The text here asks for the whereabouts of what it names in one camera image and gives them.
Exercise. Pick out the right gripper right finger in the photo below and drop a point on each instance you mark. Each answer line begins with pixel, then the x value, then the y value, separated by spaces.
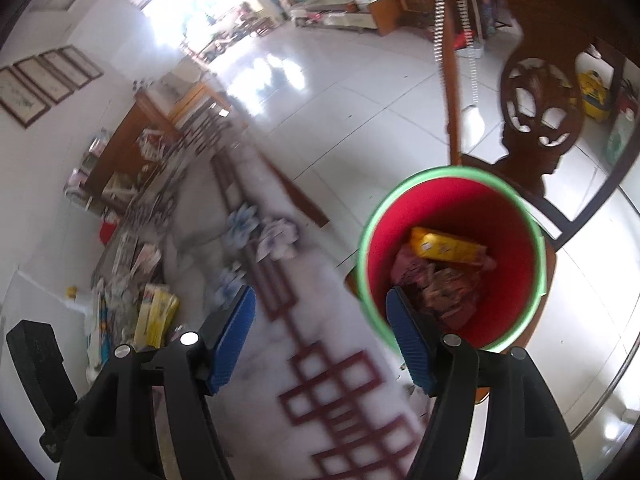
pixel 525 435

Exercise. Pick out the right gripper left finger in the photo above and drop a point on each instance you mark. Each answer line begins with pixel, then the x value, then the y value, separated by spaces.
pixel 114 434

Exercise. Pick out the orange pink snack bag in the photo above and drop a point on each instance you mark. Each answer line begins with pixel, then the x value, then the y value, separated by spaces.
pixel 449 295

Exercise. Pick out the yellow bear box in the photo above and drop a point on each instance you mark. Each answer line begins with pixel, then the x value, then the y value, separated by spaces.
pixel 429 244

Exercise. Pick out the pink plastic bag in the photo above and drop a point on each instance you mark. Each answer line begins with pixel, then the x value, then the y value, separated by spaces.
pixel 410 269

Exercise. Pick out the blue white wrapper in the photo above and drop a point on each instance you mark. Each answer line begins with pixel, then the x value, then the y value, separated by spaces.
pixel 277 240

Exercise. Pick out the red green trash bin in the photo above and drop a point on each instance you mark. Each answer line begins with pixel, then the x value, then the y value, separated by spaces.
pixel 479 207

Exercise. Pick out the red bag on floor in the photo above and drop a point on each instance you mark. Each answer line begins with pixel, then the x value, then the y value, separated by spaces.
pixel 109 224

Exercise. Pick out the floral printed tablecloth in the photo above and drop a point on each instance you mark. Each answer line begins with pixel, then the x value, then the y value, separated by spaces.
pixel 314 394

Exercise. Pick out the wooden chair far side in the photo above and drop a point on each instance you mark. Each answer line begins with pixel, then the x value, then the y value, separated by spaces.
pixel 144 136

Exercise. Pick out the wooden chair near bin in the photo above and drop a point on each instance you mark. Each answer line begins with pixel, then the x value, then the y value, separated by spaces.
pixel 539 95

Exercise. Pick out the wooden tv cabinet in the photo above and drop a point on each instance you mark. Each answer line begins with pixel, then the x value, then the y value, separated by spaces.
pixel 379 16

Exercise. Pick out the framed wall picture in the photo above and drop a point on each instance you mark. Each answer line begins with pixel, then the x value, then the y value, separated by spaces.
pixel 81 61
pixel 38 74
pixel 67 69
pixel 18 100

